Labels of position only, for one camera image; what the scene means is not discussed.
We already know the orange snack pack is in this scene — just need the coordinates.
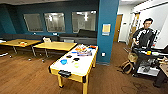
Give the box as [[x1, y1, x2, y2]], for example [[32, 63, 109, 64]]
[[75, 45, 86, 52]]

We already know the colourful game box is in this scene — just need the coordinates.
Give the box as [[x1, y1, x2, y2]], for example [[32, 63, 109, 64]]
[[76, 48, 93, 57]]

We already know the red flat item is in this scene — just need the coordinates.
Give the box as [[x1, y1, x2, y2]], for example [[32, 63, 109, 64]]
[[88, 45, 98, 50]]

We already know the black sofa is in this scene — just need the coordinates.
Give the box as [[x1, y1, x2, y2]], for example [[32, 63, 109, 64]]
[[57, 28, 99, 46]]

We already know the blue table tennis paddle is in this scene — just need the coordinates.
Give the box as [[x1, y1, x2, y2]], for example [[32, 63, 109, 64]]
[[70, 50, 79, 55]]

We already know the white table with dishes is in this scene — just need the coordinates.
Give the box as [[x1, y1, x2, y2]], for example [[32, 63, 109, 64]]
[[48, 43, 100, 94]]

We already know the blue bowl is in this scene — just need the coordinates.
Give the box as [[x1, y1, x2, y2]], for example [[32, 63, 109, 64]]
[[59, 59, 68, 66]]

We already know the white laptop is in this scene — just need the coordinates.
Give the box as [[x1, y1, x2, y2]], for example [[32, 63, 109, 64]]
[[42, 37, 53, 44]]

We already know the brown wooden door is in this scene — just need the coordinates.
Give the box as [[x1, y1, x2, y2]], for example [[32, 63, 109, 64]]
[[112, 13, 124, 44]]

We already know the person in dark shirt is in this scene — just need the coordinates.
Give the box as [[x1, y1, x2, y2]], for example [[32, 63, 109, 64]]
[[131, 17, 158, 50]]

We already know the black wheeled cart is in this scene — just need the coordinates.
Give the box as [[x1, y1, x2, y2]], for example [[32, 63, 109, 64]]
[[132, 45, 168, 79]]

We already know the white wall outlet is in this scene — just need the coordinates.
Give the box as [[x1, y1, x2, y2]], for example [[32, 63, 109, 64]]
[[101, 52, 107, 58]]

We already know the large wall window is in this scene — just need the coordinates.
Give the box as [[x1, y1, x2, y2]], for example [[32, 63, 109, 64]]
[[43, 12, 67, 34], [71, 10, 98, 34], [22, 12, 45, 33]]

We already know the yellow wall sign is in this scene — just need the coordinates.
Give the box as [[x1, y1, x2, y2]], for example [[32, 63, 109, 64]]
[[101, 22, 112, 37]]

